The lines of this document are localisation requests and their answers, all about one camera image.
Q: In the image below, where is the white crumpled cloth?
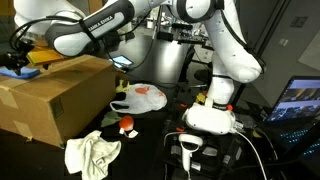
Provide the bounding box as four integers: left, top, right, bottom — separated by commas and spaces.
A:
63, 129, 123, 177

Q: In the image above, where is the small yellow green object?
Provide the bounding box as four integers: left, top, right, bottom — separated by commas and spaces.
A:
195, 92, 207, 105

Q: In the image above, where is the grey tablet lit screen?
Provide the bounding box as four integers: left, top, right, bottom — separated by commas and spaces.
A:
109, 54, 135, 70

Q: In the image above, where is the blue cloth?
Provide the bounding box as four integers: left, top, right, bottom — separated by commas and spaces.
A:
0, 65, 41, 80

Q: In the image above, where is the grey plaid sofa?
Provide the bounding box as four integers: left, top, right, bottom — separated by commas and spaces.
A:
0, 14, 16, 54

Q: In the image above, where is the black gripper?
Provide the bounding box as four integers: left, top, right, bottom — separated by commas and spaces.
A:
0, 50, 30, 76

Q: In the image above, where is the white VR headset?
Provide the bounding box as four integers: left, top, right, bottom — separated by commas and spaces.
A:
181, 102, 237, 136

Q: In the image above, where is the large cardboard box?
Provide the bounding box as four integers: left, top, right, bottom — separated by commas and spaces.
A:
0, 54, 118, 150

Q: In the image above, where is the white cable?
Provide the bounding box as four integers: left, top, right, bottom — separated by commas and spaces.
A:
232, 129, 268, 180

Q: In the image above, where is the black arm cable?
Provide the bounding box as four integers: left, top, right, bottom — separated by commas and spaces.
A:
9, 14, 84, 53

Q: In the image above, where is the white VR controller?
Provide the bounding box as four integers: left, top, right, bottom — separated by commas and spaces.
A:
177, 133, 204, 173

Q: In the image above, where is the black stereo camera bar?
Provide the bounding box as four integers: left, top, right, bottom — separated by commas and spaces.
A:
171, 22, 194, 31

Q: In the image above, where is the open laptop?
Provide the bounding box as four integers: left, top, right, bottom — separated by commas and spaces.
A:
264, 75, 320, 162

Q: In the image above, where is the yellow green cloth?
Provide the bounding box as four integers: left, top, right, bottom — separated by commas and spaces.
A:
114, 78, 132, 95

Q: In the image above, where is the red plush fruit green leaf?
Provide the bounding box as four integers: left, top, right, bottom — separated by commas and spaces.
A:
100, 110, 140, 140

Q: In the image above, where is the white plastic bag orange print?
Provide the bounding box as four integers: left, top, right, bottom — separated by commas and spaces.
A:
109, 82, 169, 116

